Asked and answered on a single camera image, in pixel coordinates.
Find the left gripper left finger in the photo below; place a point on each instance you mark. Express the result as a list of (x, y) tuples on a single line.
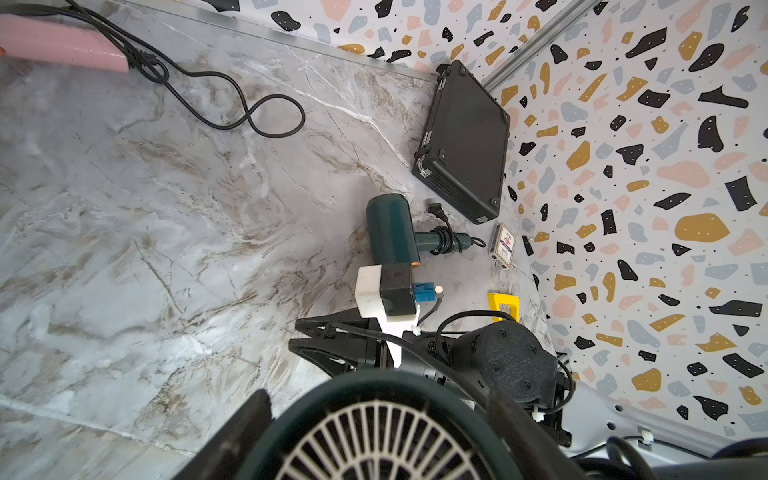
[(224, 454)]

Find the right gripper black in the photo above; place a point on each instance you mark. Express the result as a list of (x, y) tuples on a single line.
[(502, 356)]

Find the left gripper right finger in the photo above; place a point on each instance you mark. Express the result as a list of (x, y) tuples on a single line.
[(535, 453)]

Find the green hair dryer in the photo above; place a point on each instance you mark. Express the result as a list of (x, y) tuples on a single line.
[(393, 238), (379, 425)]

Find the black case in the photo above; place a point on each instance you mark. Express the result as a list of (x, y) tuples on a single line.
[(461, 156)]

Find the pink hair dryer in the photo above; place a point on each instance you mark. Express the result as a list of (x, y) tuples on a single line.
[(51, 42)]

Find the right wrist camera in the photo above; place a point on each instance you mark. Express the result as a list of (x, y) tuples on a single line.
[(389, 294)]

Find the small card box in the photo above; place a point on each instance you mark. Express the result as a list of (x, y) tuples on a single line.
[(502, 246)]

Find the yellow triangular plastic piece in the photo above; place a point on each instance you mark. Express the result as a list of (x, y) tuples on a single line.
[(509, 304)]

